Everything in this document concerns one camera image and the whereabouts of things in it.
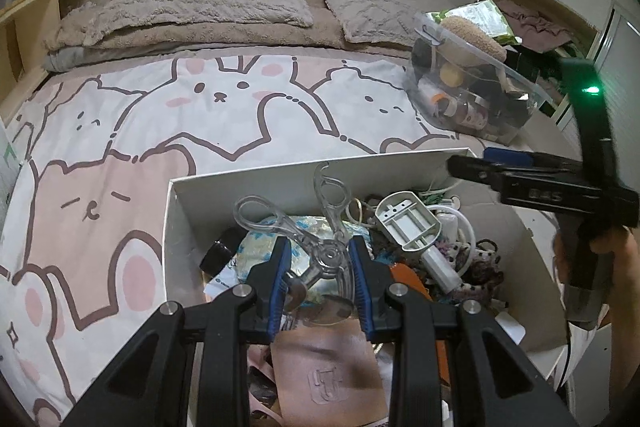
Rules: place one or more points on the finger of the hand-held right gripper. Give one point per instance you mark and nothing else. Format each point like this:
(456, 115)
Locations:
(505, 155)
(470, 169)

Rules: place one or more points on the dark glass jar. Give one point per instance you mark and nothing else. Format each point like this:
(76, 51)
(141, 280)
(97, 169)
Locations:
(465, 112)

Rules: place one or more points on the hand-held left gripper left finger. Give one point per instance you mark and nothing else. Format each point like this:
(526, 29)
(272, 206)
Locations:
(277, 282)

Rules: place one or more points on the polka dot scrunchie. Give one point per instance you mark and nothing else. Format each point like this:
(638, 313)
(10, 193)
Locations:
(480, 272)

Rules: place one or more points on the white louvred door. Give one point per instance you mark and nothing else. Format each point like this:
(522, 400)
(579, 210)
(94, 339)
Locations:
(612, 37)

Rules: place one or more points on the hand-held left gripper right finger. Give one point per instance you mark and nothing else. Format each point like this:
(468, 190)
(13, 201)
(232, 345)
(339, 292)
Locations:
(361, 287)

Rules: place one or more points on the small white bottle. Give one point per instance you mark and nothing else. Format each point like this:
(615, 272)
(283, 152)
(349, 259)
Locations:
(442, 269)

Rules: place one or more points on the black box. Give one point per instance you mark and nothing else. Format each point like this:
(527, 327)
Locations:
(522, 59)

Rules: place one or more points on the beige loofah sponge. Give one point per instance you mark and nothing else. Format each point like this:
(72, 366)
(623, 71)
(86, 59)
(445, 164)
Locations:
(472, 39)

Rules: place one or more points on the white plastic soap dish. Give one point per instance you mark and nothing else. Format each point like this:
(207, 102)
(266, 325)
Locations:
(405, 222)

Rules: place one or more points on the bunny printed bedsheet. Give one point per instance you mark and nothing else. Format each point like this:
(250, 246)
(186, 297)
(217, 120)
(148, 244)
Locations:
(150, 117)

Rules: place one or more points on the wooden bedside shelf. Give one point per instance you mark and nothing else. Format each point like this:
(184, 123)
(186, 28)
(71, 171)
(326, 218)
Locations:
(30, 27)

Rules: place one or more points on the yellow ball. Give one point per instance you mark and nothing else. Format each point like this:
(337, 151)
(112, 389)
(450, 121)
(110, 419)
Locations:
(451, 74)

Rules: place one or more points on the short beige textured pillow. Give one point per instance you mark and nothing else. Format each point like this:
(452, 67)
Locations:
(370, 7)

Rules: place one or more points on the clear plastic scissors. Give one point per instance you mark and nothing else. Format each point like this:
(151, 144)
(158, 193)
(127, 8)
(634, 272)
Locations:
(327, 255)

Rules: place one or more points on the green snack packet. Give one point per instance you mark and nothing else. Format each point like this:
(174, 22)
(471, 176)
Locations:
(480, 14)

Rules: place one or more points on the black bottle cap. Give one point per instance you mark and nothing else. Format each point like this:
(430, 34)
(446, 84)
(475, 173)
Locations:
(217, 252)

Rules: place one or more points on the brown leather case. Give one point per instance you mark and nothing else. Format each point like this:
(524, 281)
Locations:
(325, 372)

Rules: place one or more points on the pile of clothes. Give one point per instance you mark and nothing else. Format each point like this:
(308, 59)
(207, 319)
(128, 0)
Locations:
(535, 24)

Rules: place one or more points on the clear plastic storage bin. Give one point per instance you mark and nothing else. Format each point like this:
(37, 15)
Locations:
(500, 107)

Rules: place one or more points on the person's right hand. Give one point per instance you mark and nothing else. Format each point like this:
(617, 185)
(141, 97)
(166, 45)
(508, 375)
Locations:
(622, 267)

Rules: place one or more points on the wide beige textured pillow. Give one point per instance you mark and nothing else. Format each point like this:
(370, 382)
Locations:
(200, 2)

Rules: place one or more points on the white cardboard shoebox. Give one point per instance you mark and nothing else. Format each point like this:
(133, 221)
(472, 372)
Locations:
(280, 187)

